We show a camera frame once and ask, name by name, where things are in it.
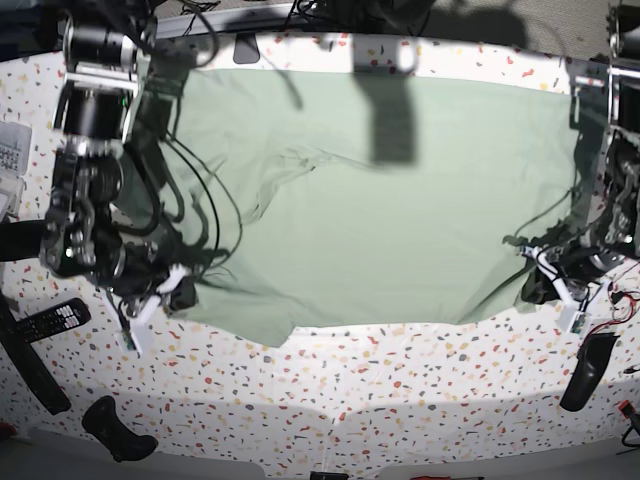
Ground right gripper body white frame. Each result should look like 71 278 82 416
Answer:
103 264 193 355

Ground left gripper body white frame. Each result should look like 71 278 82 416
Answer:
519 244 613 345

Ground green T-shirt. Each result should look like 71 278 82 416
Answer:
132 70 602 347

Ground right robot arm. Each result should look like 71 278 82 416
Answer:
40 1 207 353

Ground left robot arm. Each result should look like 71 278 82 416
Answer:
504 3 639 343

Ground black TV remote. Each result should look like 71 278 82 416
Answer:
16 298 91 343

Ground red connector plug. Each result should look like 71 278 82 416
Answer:
619 401 636 418

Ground long black bar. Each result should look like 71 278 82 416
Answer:
1 295 71 415

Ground black cylinder sleeve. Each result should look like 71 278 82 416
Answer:
0 220 45 263

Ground grey table clamp block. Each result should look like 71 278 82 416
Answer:
233 33 261 65

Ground black handle right side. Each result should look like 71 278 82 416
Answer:
560 333 618 412

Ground black handle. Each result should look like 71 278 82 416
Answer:
81 396 158 462
560 333 618 412

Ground red and black wires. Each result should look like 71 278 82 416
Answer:
584 269 640 346

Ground black handle bottom left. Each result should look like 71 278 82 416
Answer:
81 396 158 462

